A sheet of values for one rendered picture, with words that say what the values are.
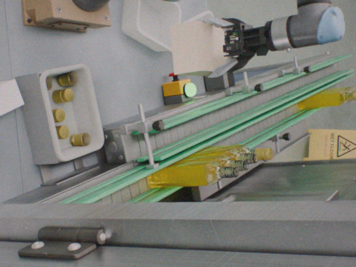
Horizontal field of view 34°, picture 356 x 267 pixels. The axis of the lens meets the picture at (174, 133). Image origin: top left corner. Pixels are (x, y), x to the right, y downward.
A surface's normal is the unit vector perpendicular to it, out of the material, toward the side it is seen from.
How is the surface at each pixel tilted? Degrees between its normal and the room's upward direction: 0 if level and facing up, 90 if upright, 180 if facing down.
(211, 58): 0
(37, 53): 0
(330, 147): 76
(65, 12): 5
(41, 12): 90
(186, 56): 90
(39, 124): 90
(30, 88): 90
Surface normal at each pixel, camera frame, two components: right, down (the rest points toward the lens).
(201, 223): -0.54, 0.22
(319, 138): -0.39, -0.34
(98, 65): 0.82, -0.07
